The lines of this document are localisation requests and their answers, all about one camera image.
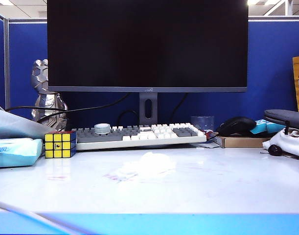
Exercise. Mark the light blue wet wipes pack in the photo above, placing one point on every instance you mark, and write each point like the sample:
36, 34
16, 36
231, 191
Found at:
14, 151

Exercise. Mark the grey zip pouch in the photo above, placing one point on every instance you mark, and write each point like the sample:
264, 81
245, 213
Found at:
286, 116

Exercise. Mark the wide blue office partition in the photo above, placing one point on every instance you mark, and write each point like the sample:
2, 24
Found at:
269, 61

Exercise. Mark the silver faceted figurine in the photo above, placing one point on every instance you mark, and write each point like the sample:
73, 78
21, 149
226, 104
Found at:
40, 73

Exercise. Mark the flat brown cardboard box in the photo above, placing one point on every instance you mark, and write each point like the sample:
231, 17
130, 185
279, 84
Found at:
242, 142

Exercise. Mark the Rubik's cube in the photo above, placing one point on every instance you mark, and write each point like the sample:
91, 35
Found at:
57, 145

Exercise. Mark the white leaf-shaped plate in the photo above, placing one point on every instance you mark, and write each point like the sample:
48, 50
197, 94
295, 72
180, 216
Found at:
12, 124

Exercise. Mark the black computer monitor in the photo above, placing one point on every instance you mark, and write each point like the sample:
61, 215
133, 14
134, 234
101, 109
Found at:
146, 49

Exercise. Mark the white and grey keyboard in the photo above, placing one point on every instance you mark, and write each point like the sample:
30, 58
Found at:
164, 133

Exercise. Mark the clear tape roll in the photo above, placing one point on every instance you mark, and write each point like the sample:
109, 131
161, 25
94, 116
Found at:
102, 128

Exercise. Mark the black computer mouse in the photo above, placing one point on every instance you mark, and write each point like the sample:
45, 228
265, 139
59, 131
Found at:
237, 124

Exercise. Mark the white wet wipe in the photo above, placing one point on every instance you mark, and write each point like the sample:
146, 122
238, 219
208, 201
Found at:
154, 164

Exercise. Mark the clear glass cup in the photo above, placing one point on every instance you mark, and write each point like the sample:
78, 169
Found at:
201, 122

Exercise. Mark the white cloth bag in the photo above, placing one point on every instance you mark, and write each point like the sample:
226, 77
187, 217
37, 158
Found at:
291, 139

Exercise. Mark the teal and white packet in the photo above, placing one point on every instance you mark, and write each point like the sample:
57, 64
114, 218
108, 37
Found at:
264, 126

